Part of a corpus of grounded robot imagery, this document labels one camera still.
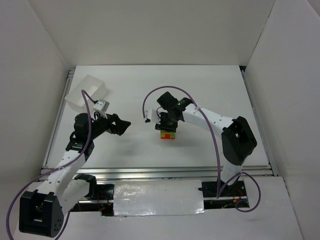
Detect red rectangular wood block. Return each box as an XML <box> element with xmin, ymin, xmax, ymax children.
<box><xmin>160</xmin><ymin>134</ymin><xmax>176</xmax><ymax>140</ymax></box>

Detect white plastic bin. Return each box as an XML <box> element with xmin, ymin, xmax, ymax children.
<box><xmin>64</xmin><ymin>74</ymin><xmax>109</xmax><ymax>113</ymax></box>

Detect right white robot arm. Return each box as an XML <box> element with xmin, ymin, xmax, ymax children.
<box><xmin>144</xmin><ymin>91</ymin><xmax>258</xmax><ymax>197</ymax></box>

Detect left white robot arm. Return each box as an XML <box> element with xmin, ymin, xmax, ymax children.
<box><xmin>19</xmin><ymin>113</ymin><xmax>131</xmax><ymax>238</ymax></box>

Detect shiny white tape sheet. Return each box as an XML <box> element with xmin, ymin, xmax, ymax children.
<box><xmin>113</xmin><ymin>180</ymin><xmax>205</xmax><ymax>217</ymax></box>

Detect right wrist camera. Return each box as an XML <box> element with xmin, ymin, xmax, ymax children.
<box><xmin>144</xmin><ymin>108</ymin><xmax>161</xmax><ymax>125</ymax></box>

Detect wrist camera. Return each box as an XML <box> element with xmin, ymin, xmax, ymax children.
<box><xmin>144</xmin><ymin>108</ymin><xmax>161</xmax><ymax>125</ymax></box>
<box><xmin>93</xmin><ymin>99</ymin><xmax>110</xmax><ymax>118</ymax></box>

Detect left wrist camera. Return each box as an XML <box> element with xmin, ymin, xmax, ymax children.
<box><xmin>93</xmin><ymin>99</ymin><xmax>110</xmax><ymax>118</ymax></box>

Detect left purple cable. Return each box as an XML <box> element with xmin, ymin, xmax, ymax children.
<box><xmin>6</xmin><ymin>89</ymin><xmax>97</xmax><ymax>240</ymax></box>

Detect purple cable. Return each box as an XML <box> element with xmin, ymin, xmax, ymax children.
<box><xmin>6</xmin><ymin>89</ymin><xmax>97</xmax><ymax>240</ymax></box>
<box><xmin>142</xmin><ymin>86</ymin><xmax>262</xmax><ymax>213</ymax></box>

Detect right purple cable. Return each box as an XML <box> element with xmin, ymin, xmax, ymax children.
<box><xmin>142</xmin><ymin>86</ymin><xmax>262</xmax><ymax>213</ymax></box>

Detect aluminium rail frame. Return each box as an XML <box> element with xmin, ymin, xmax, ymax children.
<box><xmin>37</xmin><ymin>65</ymin><xmax>280</xmax><ymax>181</ymax></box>

